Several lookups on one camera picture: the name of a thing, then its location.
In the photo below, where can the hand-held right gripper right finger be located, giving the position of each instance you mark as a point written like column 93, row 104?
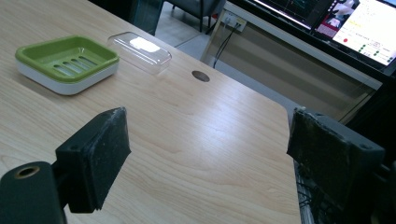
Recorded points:
column 330, row 155

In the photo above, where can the computer monitor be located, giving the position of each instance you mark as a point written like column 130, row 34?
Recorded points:
column 327, row 21

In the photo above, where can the white power strip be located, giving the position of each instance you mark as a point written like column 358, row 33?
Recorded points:
column 233, row 19

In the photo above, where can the clear plastic lid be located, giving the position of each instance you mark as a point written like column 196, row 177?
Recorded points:
column 140, row 52

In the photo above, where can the white desk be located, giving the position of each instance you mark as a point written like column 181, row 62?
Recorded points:
column 289, row 62

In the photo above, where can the dark chair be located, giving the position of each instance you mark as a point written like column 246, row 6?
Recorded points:
column 194, row 9

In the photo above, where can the green and white soap dish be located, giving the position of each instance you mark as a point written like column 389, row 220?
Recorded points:
column 67, row 63

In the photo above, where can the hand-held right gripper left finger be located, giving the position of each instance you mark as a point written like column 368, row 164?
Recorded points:
column 93, row 161

